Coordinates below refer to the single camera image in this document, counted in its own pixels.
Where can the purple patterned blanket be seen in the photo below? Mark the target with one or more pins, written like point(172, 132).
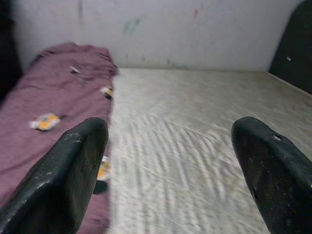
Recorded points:
point(56, 85)

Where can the black tufted headboard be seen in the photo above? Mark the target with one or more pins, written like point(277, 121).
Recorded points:
point(295, 48)

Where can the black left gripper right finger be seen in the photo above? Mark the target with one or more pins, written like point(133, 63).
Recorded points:
point(275, 175)

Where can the white quilted mattress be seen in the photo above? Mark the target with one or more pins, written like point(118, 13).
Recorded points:
point(185, 136)

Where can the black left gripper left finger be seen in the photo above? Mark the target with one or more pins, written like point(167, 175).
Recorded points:
point(61, 175)

